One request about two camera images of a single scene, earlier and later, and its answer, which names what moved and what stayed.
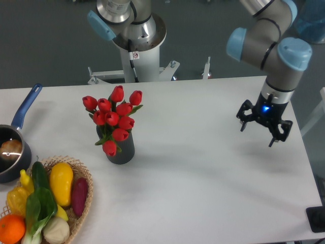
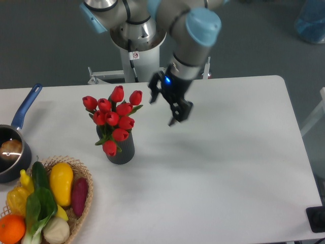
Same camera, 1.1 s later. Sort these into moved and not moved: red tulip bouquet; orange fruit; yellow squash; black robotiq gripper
Moved: black robotiq gripper
Not moved: orange fruit; yellow squash; red tulip bouquet
